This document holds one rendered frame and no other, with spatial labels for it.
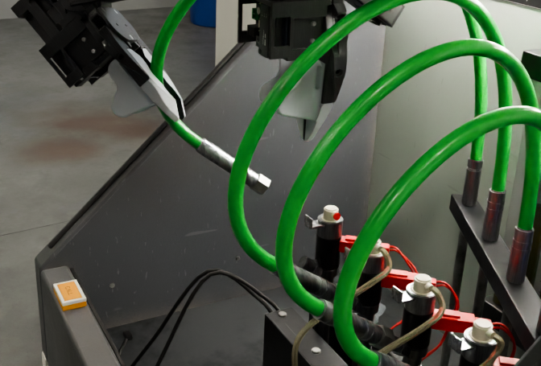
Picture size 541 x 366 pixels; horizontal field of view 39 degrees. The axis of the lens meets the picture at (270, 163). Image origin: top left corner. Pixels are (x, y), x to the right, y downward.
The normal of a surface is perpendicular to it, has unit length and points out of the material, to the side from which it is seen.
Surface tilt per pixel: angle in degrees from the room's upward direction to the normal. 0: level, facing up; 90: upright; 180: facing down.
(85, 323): 0
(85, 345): 0
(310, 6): 90
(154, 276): 90
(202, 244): 90
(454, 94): 90
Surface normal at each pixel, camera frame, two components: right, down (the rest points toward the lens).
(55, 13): -0.13, 0.15
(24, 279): 0.04, -0.92
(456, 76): -0.89, 0.14
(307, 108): 0.46, 0.40
